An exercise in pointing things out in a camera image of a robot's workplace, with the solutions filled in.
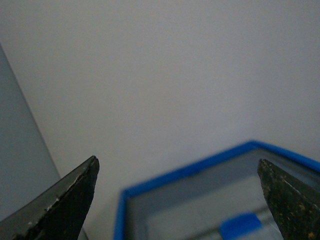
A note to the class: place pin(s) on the white chest freezer blue rim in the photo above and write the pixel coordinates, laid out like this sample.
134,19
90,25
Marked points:
148,86

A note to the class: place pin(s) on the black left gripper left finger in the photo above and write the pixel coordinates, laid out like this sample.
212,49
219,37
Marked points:
59,212

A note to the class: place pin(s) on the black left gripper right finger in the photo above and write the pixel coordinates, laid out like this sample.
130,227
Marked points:
294,205

